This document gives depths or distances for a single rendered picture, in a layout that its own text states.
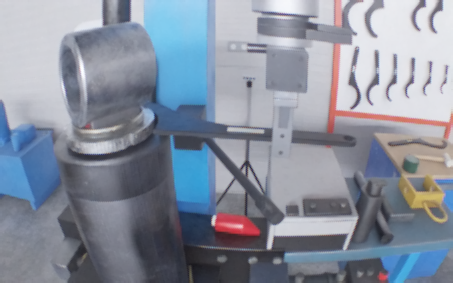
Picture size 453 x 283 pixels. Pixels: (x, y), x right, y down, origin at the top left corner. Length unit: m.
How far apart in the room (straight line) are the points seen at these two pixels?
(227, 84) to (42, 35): 2.00
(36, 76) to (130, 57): 2.95
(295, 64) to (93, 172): 0.29
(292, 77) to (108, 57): 0.23
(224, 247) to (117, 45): 0.59
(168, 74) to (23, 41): 2.72
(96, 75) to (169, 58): 0.46
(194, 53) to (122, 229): 0.51
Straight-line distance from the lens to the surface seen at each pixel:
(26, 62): 3.41
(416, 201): 1.14
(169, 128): 0.45
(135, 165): 0.42
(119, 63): 0.41
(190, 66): 0.82
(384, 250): 0.94
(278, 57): 0.34
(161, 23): 0.83
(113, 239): 0.49
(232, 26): 2.40
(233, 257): 0.84
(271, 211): 0.49
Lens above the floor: 1.66
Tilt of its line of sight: 25 degrees down
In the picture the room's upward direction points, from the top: straight up
